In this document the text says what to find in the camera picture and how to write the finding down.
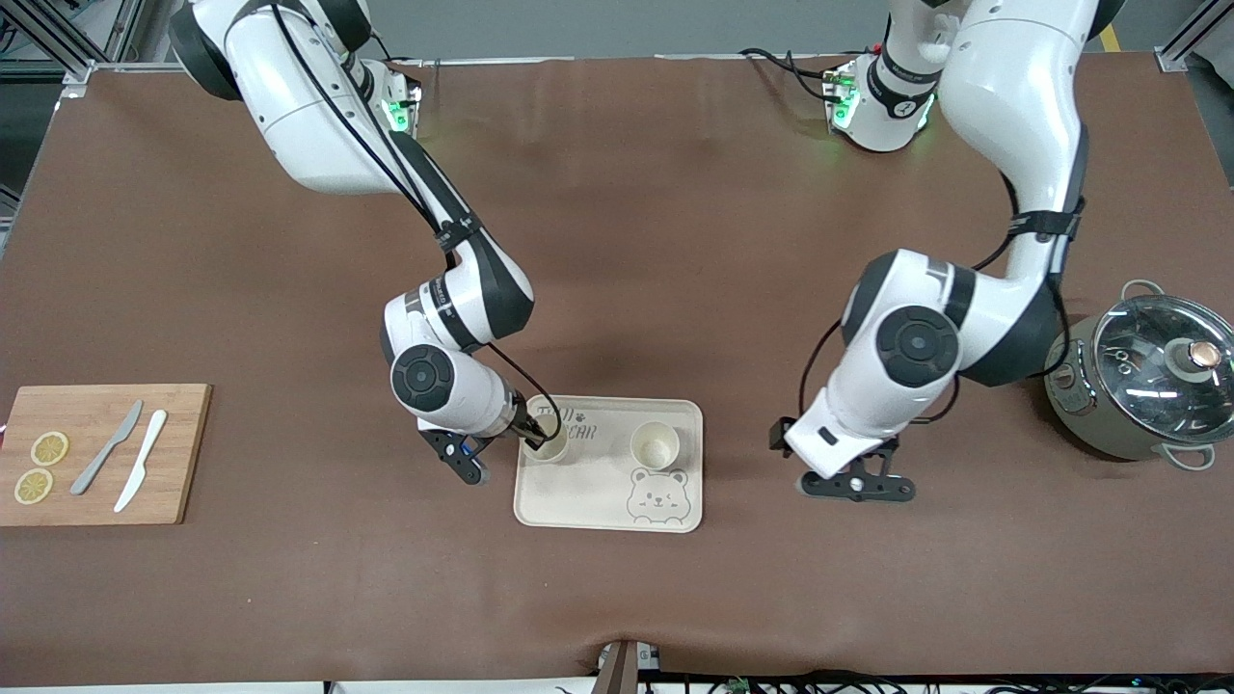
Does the cream paper cup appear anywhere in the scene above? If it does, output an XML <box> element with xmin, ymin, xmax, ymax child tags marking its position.
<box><xmin>523</xmin><ymin>413</ymin><xmax>570</xmax><ymax>466</ymax></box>

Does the cream bear print tray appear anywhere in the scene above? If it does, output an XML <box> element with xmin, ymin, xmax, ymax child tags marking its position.
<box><xmin>513</xmin><ymin>394</ymin><xmax>705</xmax><ymax>534</ymax></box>

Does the grey green cooking pot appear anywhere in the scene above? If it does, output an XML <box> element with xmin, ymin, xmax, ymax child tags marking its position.
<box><xmin>1044</xmin><ymin>280</ymin><xmax>1218</xmax><ymax>471</ymax></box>

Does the bamboo cutting board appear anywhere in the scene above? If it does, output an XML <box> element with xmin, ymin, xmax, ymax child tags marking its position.
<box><xmin>0</xmin><ymin>384</ymin><xmax>213</xmax><ymax>527</ymax></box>

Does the glass pot lid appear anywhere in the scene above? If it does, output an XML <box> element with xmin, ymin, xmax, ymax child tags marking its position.
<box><xmin>1094</xmin><ymin>294</ymin><xmax>1234</xmax><ymax>446</ymax></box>

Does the white plastic knife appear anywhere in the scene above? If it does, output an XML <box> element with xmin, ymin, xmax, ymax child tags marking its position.
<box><xmin>114</xmin><ymin>410</ymin><xmax>169</xmax><ymax>514</ymax></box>

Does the grey plastic knife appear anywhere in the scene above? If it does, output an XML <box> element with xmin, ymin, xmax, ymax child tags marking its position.
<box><xmin>70</xmin><ymin>400</ymin><xmax>145</xmax><ymax>496</ymax></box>

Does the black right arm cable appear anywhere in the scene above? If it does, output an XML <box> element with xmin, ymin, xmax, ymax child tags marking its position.
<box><xmin>270</xmin><ymin>0</ymin><xmax>563</xmax><ymax>449</ymax></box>

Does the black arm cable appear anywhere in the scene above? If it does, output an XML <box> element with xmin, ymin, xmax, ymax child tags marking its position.
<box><xmin>796</xmin><ymin>173</ymin><xmax>1086</xmax><ymax>430</ymax></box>
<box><xmin>270</xmin><ymin>0</ymin><xmax>563</xmax><ymax>449</ymax></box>

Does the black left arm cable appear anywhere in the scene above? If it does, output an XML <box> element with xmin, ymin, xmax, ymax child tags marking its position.
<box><xmin>796</xmin><ymin>173</ymin><xmax>1086</xmax><ymax>430</ymax></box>

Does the black base cable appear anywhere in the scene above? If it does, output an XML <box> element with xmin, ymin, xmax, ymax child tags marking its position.
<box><xmin>738</xmin><ymin>46</ymin><xmax>840</xmax><ymax>102</ymax></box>

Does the aluminium frame profile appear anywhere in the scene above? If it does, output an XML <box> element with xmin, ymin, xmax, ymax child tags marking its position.
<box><xmin>1155</xmin><ymin>0</ymin><xmax>1234</xmax><ymax>73</ymax></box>
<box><xmin>0</xmin><ymin>0</ymin><xmax>146</xmax><ymax>88</ymax></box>

